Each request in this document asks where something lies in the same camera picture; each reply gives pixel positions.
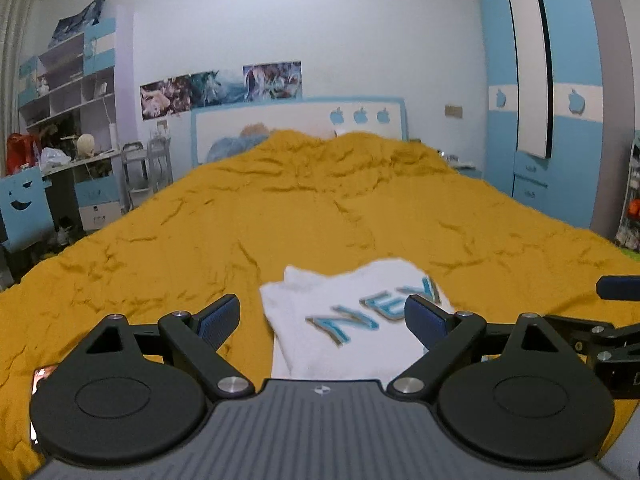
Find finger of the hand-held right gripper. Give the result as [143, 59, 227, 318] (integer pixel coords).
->
[542, 313, 640, 363]
[596, 275, 640, 302]

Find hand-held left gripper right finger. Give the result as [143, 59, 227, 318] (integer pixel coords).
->
[386, 294, 581, 397]

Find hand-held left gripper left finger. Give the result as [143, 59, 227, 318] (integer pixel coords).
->
[80, 294, 256, 400]

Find white t-shirt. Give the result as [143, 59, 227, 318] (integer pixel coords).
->
[260, 257, 456, 381]

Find white bed sheet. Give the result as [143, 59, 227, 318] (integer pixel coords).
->
[597, 437, 640, 480]

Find mustard yellow blanket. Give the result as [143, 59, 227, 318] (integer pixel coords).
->
[0, 130, 640, 472]

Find blue and white wardrobe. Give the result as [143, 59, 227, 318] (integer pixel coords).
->
[480, 0, 632, 239]

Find bedside table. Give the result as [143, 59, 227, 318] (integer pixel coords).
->
[439, 150, 484, 179]

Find blue pillow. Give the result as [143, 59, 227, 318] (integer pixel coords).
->
[206, 130, 272, 164]

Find smartphone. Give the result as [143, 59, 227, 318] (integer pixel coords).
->
[30, 366, 62, 452]

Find white and blue headboard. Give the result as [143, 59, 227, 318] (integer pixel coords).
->
[190, 96, 409, 168]

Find blue smiley-face chair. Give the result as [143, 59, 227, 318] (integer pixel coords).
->
[0, 167, 54, 254]

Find white plastic bag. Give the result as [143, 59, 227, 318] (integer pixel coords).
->
[40, 147, 72, 171]

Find red bag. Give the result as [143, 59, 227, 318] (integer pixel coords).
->
[6, 132, 43, 176]

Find grey and blue shelf unit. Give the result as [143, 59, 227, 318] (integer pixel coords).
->
[17, 17, 122, 162]

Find striped curtain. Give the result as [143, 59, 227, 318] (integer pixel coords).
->
[0, 0, 47, 177]

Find blue poster on shelf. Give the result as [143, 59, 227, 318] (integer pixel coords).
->
[51, 0, 107, 42]

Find wire storage rack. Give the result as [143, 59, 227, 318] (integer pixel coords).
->
[615, 130, 640, 254]

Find long wall poster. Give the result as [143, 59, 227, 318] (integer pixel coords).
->
[140, 69, 247, 122]

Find short wall poster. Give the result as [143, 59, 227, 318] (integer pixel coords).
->
[242, 61, 303, 104]

